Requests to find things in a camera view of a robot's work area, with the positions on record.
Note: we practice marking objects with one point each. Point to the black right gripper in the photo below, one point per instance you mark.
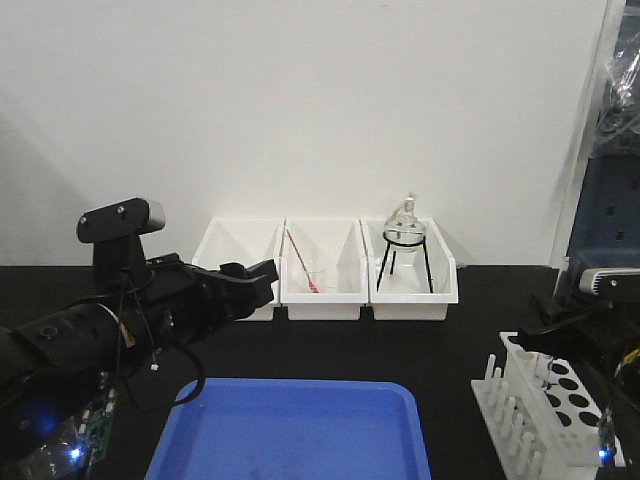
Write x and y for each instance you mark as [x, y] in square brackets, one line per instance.
[604, 334]

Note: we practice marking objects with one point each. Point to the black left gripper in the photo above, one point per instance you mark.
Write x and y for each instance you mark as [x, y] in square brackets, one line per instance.
[166, 303]

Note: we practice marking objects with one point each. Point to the clear glass test tube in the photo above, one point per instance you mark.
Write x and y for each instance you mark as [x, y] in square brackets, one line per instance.
[542, 370]

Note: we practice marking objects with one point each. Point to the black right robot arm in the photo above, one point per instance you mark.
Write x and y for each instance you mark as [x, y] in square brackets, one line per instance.
[620, 395]

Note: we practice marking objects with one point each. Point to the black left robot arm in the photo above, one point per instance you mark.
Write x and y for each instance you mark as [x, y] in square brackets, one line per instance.
[51, 368]

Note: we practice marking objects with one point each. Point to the white test tube rack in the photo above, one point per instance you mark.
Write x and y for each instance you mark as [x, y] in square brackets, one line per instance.
[542, 434]

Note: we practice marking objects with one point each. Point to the grey pegboard drying rack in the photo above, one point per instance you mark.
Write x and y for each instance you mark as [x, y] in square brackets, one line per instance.
[605, 232]

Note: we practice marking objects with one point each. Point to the small glass beaker in bin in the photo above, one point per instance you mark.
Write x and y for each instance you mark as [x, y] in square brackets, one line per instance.
[318, 274]

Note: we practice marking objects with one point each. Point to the white bin middle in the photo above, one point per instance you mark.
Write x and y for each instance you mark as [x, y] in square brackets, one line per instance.
[336, 244]

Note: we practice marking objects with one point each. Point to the blue plastic tray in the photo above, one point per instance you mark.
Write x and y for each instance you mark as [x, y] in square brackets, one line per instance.
[242, 428]

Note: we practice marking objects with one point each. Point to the white bin right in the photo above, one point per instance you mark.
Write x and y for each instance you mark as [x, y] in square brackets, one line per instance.
[414, 286]

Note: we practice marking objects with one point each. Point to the glass alcohol lamp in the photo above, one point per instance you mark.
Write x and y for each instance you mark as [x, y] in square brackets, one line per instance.
[403, 230]

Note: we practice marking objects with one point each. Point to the plastic bag of pegs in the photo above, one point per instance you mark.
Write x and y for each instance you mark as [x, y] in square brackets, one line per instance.
[618, 122]

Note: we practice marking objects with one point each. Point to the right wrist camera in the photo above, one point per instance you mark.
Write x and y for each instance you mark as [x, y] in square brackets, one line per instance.
[615, 284]

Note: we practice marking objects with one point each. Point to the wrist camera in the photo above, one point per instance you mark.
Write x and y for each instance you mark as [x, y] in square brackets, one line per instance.
[115, 231]
[615, 284]

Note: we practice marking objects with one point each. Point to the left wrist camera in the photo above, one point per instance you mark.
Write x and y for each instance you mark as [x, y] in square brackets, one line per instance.
[115, 231]

